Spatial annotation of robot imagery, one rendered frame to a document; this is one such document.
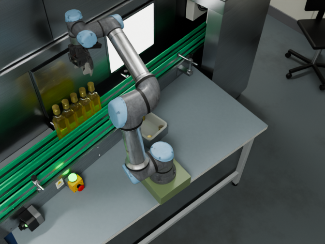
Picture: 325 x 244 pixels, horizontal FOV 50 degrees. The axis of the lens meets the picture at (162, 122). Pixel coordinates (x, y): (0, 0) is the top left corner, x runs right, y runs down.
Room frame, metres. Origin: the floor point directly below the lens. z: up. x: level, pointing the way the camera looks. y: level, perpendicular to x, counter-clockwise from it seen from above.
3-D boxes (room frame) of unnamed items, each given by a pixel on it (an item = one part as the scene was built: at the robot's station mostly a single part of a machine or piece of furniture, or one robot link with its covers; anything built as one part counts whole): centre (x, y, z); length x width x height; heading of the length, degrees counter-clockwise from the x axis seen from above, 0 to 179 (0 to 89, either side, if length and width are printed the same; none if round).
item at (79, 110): (1.30, 0.47, 0.99); 0.06 x 0.06 x 0.21; 50
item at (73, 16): (1.36, 0.41, 1.55); 0.09 x 0.08 x 0.11; 34
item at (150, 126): (1.39, 0.10, 0.80); 0.22 x 0.17 x 0.09; 50
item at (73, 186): (0.99, 0.47, 0.79); 0.07 x 0.07 x 0.07; 50
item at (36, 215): (0.77, 0.65, 0.79); 0.08 x 0.08 x 0.08; 50
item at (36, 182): (0.87, 0.60, 0.94); 0.07 x 0.04 x 0.13; 50
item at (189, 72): (1.86, -0.16, 0.90); 0.17 x 0.05 x 0.23; 50
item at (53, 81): (1.64, 0.36, 1.15); 0.90 x 0.03 x 0.34; 140
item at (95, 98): (1.38, 0.39, 0.99); 0.06 x 0.06 x 0.21; 50
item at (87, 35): (1.29, 0.34, 1.55); 0.11 x 0.11 x 0.08; 34
